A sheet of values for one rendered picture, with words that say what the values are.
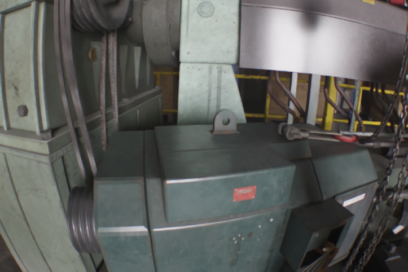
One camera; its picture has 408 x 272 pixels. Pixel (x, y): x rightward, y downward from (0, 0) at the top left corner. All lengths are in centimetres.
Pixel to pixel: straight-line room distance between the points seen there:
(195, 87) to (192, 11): 35
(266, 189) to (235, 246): 14
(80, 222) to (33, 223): 36
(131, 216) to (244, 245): 24
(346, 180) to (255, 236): 28
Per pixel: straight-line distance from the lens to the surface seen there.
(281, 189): 45
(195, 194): 38
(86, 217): 62
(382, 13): 131
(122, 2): 82
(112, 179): 44
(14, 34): 80
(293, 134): 55
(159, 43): 98
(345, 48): 112
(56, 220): 79
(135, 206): 42
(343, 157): 65
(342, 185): 61
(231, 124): 58
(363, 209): 75
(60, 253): 96
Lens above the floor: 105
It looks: 14 degrees down
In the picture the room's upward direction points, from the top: 2 degrees clockwise
